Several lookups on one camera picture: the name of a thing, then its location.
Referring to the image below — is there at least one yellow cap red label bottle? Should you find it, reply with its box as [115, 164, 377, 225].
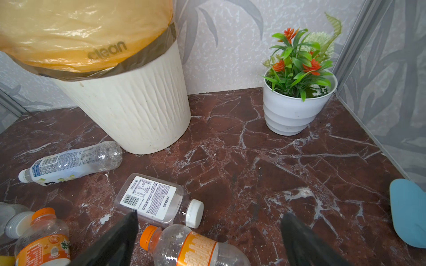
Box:
[0, 256, 15, 266]

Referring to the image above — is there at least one clear bottle green cap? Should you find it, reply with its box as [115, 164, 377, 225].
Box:
[0, 202, 34, 245]

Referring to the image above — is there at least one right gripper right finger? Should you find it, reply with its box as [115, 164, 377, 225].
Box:
[280, 213, 350, 266]

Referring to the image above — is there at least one orange label bottle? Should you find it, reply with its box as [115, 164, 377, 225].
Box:
[139, 225, 250, 266]
[14, 207, 71, 266]

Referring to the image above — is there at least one yellow plastic bin liner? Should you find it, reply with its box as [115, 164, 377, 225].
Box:
[1, 1, 176, 81]

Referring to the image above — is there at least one white ribbed waste bin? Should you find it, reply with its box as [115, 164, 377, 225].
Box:
[53, 42, 191, 155]

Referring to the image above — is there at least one light blue plastic trowel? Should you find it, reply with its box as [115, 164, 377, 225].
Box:
[389, 179, 426, 249]

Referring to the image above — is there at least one white pot with plant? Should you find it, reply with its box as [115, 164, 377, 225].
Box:
[263, 14, 342, 136]

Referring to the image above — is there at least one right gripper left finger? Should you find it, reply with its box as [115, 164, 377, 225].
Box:
[70, 211, 139, 266]

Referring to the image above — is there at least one clear bottle blue white label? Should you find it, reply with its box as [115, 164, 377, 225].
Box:
[18, 141, 123, 186]

